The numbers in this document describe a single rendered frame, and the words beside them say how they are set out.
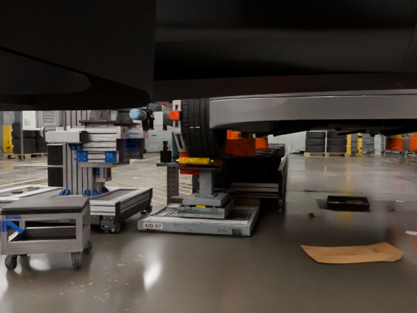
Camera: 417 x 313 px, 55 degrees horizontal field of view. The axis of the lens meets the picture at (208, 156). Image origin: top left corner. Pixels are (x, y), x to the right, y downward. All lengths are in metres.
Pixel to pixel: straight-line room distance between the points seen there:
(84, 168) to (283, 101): 1.82
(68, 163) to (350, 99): 2.22
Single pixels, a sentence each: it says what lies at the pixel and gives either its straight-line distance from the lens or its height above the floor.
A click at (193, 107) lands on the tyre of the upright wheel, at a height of 0.91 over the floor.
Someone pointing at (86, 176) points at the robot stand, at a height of 0.38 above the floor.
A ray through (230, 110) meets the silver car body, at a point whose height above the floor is 0.84.
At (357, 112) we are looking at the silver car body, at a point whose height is 0.82.
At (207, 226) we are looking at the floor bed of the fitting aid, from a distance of 2.87.
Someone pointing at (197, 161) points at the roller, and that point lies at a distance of 3.05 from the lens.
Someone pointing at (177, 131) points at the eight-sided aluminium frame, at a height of 0.74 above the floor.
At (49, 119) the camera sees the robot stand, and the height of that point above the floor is 0.83.
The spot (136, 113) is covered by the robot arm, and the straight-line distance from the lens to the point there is 2.79.
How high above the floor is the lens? 0.71
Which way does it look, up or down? 3 degrees down
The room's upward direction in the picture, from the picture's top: straight up
